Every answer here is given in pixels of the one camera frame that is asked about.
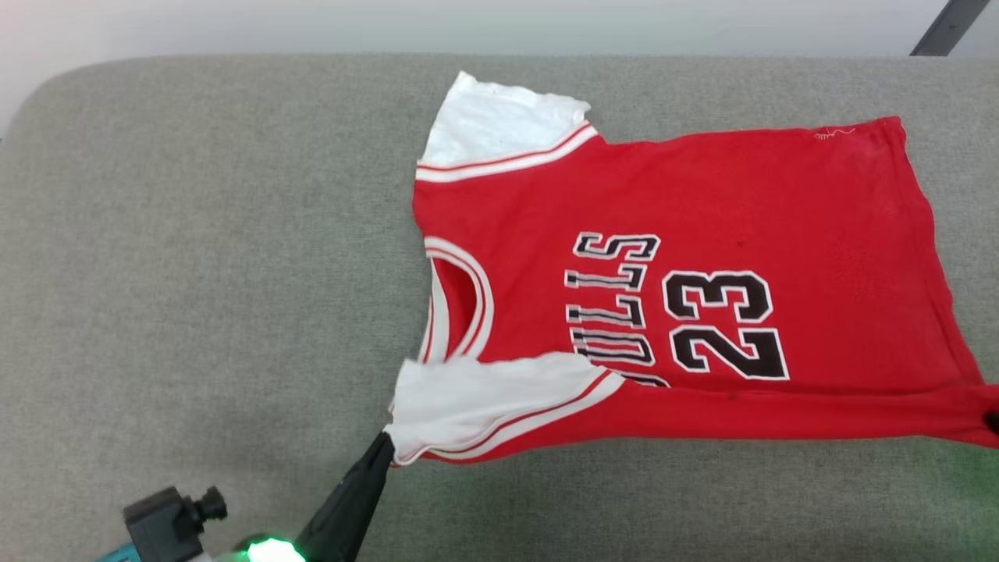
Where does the grey fabric sofa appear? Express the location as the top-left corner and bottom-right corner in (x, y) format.
(0, 53), (999, 562)

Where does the dark grey slanted metal bar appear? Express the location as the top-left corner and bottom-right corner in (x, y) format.
(910, 0), (992, 57)

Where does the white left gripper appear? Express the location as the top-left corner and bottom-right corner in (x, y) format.
(233, 431), (396, 562)

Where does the red and white basketball jersey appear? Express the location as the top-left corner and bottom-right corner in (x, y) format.
(384, 70), (999, 468)

